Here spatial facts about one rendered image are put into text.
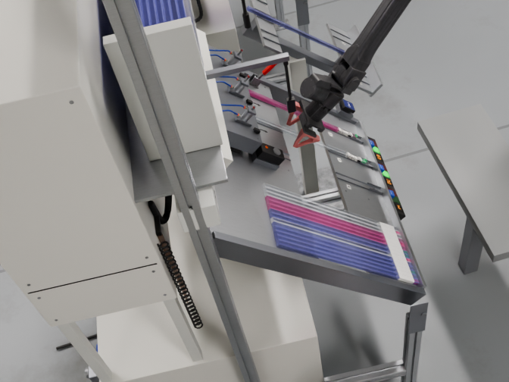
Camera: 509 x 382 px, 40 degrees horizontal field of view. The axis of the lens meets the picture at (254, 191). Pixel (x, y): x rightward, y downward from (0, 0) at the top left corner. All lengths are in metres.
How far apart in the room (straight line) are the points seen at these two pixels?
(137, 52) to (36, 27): 0.29
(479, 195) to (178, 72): 1.32
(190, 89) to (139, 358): 1.01
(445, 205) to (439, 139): 0.62
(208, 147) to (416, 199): 1.74
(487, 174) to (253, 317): 0.92
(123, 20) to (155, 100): 0.16
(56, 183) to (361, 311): 1.69
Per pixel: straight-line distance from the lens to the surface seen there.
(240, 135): 1.77
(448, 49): 3.75
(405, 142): 3.29
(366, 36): 1.91
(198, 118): 1.40
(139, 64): 1.12
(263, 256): 1.63
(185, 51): 1.28
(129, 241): 1.51
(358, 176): 2.16
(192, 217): 1.40
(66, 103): 1.21
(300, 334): 2.06
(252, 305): 2.12
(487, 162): 2.45
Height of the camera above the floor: 2.47
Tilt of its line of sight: 52 degrees down
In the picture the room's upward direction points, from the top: 13 degrees counter-clockwise
